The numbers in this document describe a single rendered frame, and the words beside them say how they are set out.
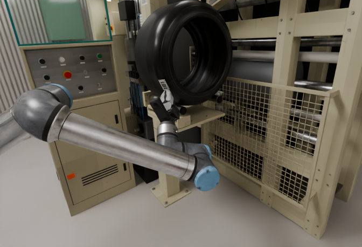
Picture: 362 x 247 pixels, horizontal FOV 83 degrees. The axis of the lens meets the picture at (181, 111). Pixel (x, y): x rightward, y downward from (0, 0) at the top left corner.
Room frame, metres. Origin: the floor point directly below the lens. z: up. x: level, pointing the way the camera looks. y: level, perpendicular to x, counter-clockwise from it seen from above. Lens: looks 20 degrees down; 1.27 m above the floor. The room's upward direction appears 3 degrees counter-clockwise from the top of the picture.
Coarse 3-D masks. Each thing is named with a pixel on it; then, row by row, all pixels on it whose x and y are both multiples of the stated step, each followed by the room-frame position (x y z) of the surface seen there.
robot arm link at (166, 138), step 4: (164, 132) 0.75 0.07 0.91; (168, 132) 0.75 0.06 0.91; (160, 136) 0.74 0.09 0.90; (164, 136) 0.73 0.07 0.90; (168, 136) 0.73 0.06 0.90; (172, 136) 0.74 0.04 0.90; (176, 136) 0.75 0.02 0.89; (160, 140) 0.73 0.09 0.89; (164, 140) 0.72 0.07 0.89; (168, 140) 0.72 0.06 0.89; (172, 140) 0.73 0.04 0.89; (176, 140) 0.74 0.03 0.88; (164, 144) 0.71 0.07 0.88; (168, 144) 0.71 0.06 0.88; (172, 144) 0.71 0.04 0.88; (176, 144) 0.72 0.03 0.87; (180, 144) 0.72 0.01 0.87; (176, 148) 0.70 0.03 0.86; (180, 148) 0.70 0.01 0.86
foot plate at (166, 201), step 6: (156, 186) 1.51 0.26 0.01; (180, 186) 1.49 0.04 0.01; (156, 192) 1.43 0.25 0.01; (180, 192) 1.42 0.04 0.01; (186, 192) 1.41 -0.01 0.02; (162, 198) 1.35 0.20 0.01; (168, 198) 1.35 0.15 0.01; (174, 198) 1.34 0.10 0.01; (180, 198) 1.35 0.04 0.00; (162, 204) 1.29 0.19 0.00; (168, 204) 1.28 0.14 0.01
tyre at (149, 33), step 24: (192, 0) 1.12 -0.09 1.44; (144, 24) 1.14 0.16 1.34; (168, 24) 1.01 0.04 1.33; (192, 24) 1.40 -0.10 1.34; (216, 24) 1.18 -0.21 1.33; (144, 48) 1.04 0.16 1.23; (168, 48) 0.98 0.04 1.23; (216, 48) 1.38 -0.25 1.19; (144, 72) 1.07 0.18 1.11; (168, 72) 0.98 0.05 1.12; (192, 72) 1.41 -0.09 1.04; (216, 72) 1.34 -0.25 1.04; (192, 96) 1.06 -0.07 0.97
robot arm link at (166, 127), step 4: (164, 124) 0.78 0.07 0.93; (168, 124) 0.78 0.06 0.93; (160, 128) 0.77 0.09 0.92; (164, 128) 0.76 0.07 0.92; (168, 128) 0.76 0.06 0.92; (172, 128) 0.77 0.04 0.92; (176, 128) 0.79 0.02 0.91; (160, 132) 0.76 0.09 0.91; (172, 132) 0.76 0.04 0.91; (176, 132) 0.77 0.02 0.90
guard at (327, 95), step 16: (240, 80) 1.29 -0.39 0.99; (288, 112) 1.03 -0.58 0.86; (208, 128) 1.54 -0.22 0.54; (256, 128) 1.18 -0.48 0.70; (304, 128) 0.95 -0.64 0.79; (320, 128) 0.89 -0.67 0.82; (208, 144) 1.54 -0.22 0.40; (320, 144) 0.88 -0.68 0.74; (224, 160) 1.39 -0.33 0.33; (272, 160) 1.07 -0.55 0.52; (304, 176) 0.92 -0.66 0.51; (304, 208) 0.89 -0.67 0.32
